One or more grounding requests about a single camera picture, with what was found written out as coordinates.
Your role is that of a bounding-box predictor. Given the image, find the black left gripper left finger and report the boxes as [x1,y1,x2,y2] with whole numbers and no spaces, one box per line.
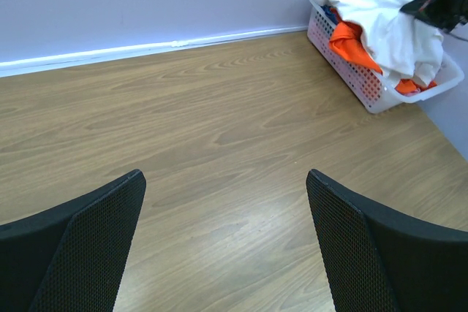
[1,170,146,311]

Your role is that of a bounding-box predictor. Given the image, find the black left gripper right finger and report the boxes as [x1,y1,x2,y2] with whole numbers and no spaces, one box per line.
[306,170,467,311]

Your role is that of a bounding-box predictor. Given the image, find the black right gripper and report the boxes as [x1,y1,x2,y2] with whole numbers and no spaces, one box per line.
[400,0,467,31]

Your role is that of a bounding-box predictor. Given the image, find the white t shirt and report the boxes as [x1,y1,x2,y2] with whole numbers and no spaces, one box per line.
[310,0,444,87]

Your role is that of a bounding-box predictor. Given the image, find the pink garment in basket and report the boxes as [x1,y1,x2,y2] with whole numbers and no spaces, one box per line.
[403,88,421,96]

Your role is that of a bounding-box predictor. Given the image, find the orange t shirt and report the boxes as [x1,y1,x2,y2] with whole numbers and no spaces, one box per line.
[328,21,437,95]

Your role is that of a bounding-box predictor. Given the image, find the white plastic laundry basket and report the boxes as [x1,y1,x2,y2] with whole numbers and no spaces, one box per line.
[307,3,464,114]

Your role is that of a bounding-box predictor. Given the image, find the blue garment in basket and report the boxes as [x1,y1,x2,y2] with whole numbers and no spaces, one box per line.
[322,5,341,25]

